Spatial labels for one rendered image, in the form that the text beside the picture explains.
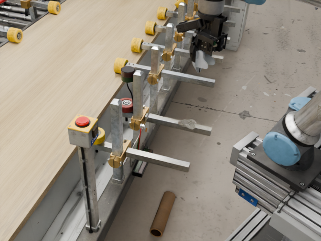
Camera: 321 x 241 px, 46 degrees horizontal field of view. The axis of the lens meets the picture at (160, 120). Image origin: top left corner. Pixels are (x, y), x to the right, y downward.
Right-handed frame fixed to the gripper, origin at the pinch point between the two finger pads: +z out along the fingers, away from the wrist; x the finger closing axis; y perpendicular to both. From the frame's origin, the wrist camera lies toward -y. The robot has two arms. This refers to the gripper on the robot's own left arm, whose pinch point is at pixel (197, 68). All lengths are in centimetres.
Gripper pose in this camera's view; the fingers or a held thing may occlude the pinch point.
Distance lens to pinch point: 125.5
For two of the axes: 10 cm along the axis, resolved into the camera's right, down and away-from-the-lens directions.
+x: 7.0, -4.2, 5.8
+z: -0.5, 7.8, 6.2
